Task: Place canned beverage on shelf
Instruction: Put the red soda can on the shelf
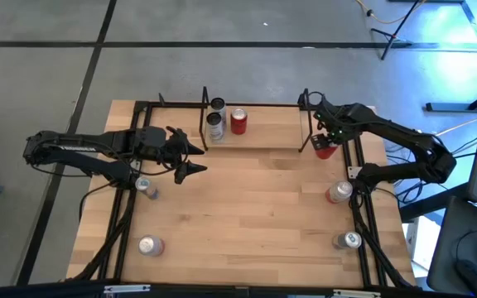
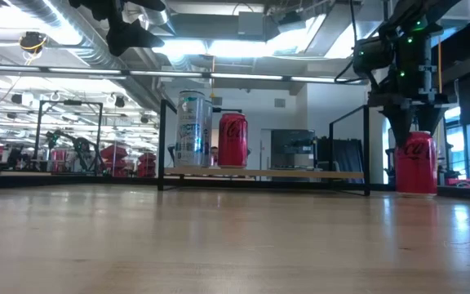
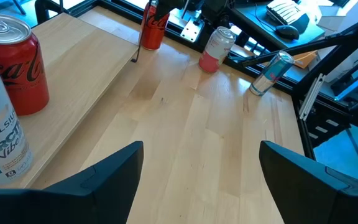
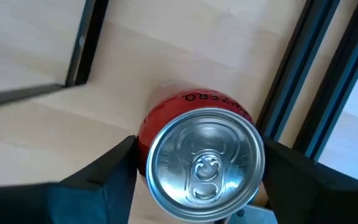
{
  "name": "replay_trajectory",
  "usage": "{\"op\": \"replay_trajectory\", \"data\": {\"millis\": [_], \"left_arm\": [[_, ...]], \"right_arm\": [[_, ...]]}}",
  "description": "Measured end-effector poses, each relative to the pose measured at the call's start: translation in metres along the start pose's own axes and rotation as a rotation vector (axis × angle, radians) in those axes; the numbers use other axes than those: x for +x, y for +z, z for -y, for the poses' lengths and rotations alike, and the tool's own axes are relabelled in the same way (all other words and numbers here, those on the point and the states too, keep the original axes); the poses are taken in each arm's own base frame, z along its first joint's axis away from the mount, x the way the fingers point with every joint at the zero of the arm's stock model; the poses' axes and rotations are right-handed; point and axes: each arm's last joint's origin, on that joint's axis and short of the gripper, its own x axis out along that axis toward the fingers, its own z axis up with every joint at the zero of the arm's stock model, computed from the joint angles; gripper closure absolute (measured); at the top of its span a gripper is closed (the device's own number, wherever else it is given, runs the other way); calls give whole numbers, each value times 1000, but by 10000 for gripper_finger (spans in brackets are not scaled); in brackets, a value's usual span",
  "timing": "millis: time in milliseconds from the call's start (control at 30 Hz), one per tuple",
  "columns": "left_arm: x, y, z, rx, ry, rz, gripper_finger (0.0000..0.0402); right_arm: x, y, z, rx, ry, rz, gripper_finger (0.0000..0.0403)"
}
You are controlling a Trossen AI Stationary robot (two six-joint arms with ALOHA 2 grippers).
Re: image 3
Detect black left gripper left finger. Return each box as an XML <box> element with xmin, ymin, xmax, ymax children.
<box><xmin>0</xmin><ymin>140</ymin><xmax>145</xmax><ymax>224</ymax></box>

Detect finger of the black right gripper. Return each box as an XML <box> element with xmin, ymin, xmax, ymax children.
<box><xmin>153</xmin><ymin>0</ymin><xmax>185</xmax><ymax>22</ymax></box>

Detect tan paper envelope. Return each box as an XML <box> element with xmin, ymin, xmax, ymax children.
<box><xmin>291</xmin><ymin>50</ymin><xmax>319</xmax><ymax>70</ymax></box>

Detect black computer mouse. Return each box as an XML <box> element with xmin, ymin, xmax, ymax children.
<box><xmin>274</xmin><ymin>24</ymin><xmax>301</xmax><ymax>41</ymax></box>

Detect white paper sheet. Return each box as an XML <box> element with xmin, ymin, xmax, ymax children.
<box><xmin>317</xmin><ymin>5</ymin><xmax>346</xmax><ymax>32</ymax></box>

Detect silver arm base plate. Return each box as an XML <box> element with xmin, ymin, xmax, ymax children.
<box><xmin>180</xmin><ymin>17</ymin><xmax>205</xmax><ymax>44</ymax></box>

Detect pink white sparkling water can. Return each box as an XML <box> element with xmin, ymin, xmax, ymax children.
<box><xmin>198</xmin><ymin>26</ymin><xmax>237</xmax><ymax>74</ymax></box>

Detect white metal bar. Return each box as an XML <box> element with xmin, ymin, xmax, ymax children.
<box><xmin>298</xmin><ymin>73</ymin><xmax>326</xmax><ymax>122</ymax></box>

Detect wooden shelf with black frame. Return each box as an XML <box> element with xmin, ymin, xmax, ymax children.
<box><xmin>0</xmin><ymin>2</ymin><xmax>151</xmax><ymax>190</ymax></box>

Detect white Celsius Arctic Vibe can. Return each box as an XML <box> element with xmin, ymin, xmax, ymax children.
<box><xmin>0</xmin><ymin>49</ymin><xmax>34</xmax><ymax>187</ymax></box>

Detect blue silver Red Bull can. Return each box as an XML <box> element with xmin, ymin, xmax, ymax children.
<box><xmin>249</xmin><ymin>49</ymin><xmax>296</xmax><ymax>97</ymax></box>

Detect dark grey desk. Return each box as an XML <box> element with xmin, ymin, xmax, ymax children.
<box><xmin>228</xmin><ymin>0</ymin><xmax>328</xmax><ymax>74</ymax></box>

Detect black diagonal frame strut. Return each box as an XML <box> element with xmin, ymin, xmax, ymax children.
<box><xmin>240</xmin><ymin>8</ymin><xmax>358</xmax><ymax>68</ymax></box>

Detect computer keyboard and mouse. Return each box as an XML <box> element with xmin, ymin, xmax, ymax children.
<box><xmin>265</xmin><ymin>0</ymin><xmax>311</xmax><ymax>34</ymax></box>

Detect red Coca-Cola can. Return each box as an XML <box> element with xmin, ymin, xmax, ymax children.
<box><xmin>139</xmin><ymin>1</ymin><xmax>171</xmax><ymax>52</ymax></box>
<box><xmin>0</xmin><ymin>13</ymin><xmax>50</xmax><ymax>116</ymax></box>

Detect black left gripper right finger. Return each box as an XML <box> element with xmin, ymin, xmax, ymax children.
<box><xmin>259</xmin><ymin>139</ymin><xmax>358</xmax><ymax>224</ymax></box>

